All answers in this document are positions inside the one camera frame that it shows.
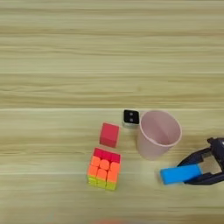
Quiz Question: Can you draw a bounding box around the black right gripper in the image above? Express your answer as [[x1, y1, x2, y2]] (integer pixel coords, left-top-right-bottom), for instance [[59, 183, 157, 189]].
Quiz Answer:
[[177, 136, 224, 186]]

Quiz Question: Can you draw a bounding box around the blue rectangular block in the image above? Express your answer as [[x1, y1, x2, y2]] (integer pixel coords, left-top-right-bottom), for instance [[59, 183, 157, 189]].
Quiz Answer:
[[159, 164, 204, 186]]

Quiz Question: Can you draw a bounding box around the pink plastic cup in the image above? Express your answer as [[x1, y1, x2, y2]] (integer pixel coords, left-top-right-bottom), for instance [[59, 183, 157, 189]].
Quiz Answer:
[[136, 109, 183, 161]]

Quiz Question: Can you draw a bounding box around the black and white small cube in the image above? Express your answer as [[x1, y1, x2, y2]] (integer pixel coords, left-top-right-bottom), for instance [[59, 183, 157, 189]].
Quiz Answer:
[[122, 108, 141, 129]]

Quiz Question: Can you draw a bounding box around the colourful puzzle cube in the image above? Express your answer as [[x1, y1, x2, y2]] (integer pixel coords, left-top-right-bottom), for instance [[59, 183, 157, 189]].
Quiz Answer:
[[87, 147, 123, 193]]

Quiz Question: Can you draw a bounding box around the red foam cube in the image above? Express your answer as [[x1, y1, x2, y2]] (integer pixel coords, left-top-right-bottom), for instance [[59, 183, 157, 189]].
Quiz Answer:
[[99, 122, 121, 149]]

